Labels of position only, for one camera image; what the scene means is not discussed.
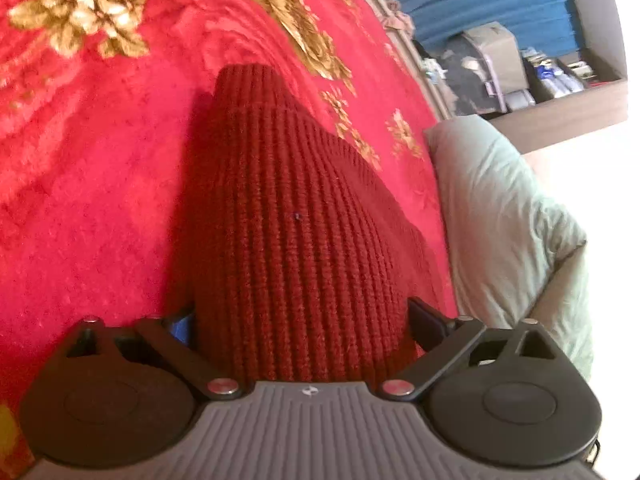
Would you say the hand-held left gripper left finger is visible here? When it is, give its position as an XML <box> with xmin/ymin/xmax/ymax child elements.
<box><xmin>62</xmin><ymin>307</ymin><xmax>251</xmax><ymax>402</ymax></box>

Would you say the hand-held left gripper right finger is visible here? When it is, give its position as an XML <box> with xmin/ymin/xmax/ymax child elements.
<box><xmin>377</xmin><ymin>296</ymin><xmax>560</xmax><ymax>403</ymax></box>

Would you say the dark red knit sweater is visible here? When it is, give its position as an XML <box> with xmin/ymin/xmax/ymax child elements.
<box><xmin>165</xmin><ymin>63</ymin><xmax>453</xmax><ymax>386</ymax></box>

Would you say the pale green pillow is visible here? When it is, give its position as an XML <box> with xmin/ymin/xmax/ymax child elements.
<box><xmin>424</xmin><ymin>115</ymin><xmax>596</xmax><ymax>386</ymax></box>

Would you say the red floral blanket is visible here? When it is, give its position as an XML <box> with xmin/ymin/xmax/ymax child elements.
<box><xmin>0</xmin><ymin>0</ymin><xmax>461</xmax><ymax>463</ymax></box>

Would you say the dark bag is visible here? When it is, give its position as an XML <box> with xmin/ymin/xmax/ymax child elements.
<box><xmin>440</xmin><ymin>42</ymin><xmax>503</xmax><ymax>116</ymax></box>

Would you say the brown wooden board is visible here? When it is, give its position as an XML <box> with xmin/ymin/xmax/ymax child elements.
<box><xmin>487</xmin><ymin>77</ymin><xmax>629</xmax><ymax>153</ymax></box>

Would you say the brown cardboard box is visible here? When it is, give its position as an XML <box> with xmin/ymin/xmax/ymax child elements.
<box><xmin>462</xmin><ymin>21</ymin><xmax>527</xmax><ymax>96</ymax></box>

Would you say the beige bed frame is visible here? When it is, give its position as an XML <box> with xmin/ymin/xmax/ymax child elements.
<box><xmin>357</xmin><ymin>0</ymin><xmax>451</xmax><ymax>121</ymax></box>

